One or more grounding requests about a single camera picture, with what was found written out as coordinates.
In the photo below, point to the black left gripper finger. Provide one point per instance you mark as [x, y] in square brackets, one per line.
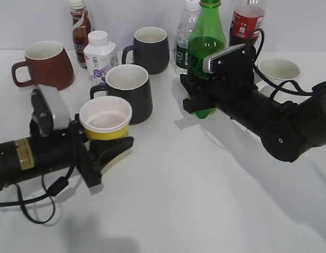
[101, 152]

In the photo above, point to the black mug front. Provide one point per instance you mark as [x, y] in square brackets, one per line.
[132, 83]

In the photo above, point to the clear water bottle green label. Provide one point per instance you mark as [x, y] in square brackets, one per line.
[185, 27]

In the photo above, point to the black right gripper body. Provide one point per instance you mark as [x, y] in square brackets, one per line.
[232, 89]

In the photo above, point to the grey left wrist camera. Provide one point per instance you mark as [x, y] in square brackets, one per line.
[50, 112]

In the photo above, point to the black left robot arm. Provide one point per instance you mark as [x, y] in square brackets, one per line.
[36, 155]

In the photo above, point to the green soda bottle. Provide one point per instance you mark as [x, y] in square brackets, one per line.
[207, 37]

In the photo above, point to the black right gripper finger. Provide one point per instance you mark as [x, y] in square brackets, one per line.
[199, 103]
[192, 84]

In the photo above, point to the black mug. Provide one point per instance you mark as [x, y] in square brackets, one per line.
[150, 49]
[132, 83]

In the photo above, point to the cola bottle red label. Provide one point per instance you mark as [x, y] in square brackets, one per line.
[247, 16]

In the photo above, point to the white ceramic mug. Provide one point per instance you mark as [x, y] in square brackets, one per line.
[276, 70]

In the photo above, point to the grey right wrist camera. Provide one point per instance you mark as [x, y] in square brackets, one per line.
[213, 61]

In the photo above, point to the yellow paper cup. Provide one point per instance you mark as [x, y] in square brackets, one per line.
[106, 118]

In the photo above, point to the brown drink bottle white cap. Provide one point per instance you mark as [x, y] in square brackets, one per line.
[81, 27]

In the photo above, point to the black mug rear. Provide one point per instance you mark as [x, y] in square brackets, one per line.
[150, 49]

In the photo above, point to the brown ceramic mug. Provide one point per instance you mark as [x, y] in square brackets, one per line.
[48, 64]

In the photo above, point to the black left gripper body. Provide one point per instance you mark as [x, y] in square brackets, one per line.
[84, 158]

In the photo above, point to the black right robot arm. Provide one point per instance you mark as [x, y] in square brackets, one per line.
[286, 130]

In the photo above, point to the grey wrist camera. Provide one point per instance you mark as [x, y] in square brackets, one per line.
[213, 61]
[50, 112]

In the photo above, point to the white yogurt bottle purple label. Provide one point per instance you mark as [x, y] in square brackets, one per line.
[100, 56]

